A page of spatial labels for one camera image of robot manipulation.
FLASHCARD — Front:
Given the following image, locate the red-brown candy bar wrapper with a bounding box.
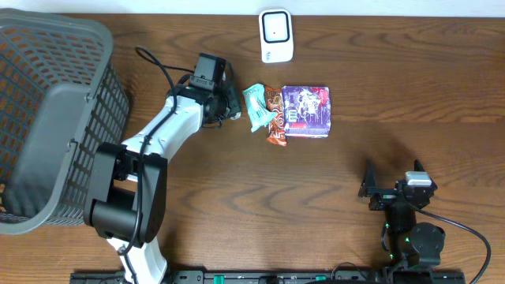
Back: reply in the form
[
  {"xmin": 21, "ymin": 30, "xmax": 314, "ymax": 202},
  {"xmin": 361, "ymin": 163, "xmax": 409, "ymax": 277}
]
[{"xmin": 265, "ymin": 86, "xmax": 287, "ymax": 147}]

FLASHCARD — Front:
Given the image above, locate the white barcode scanner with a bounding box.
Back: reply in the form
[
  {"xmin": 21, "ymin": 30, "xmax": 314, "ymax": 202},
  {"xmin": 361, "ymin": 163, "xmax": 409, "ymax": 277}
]
[{"xmin": 258, "ymin": 9, "xmax": 294, "ymax": 64}]

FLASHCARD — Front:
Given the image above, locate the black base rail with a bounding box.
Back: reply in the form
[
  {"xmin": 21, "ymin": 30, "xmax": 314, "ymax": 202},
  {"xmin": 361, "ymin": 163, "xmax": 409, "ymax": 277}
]
[{"xmin": 69, "ymin": 270, "xmax": 467, "ymax": 284}]

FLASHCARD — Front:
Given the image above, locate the purple snack box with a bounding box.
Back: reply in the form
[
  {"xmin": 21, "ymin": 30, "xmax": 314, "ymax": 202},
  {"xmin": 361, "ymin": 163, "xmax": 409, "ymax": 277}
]
[{"xmin": 281, "ymin": 86, "xmax": 331, "ymax": 138}]

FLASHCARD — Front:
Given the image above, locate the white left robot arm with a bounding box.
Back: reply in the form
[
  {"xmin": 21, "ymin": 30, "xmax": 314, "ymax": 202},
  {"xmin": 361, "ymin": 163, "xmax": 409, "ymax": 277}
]
[{"xmin": 84, "ymin": 53, "xmax": 241, "ymax": 283}]

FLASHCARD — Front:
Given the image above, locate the grey plastic mesh basket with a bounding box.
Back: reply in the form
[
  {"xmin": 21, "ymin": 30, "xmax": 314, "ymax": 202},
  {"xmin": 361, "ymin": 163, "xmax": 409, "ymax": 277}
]
[{"xmin": 1, "ymin": 8, "xmax": 129, "ymax": 235}]

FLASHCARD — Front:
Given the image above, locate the teal snack packet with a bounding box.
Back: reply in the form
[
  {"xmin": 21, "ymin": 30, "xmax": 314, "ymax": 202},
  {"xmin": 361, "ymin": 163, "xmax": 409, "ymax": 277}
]
[{"xmin": 242, "ymin": 84, "xmax": 275, "ymax": 133}]

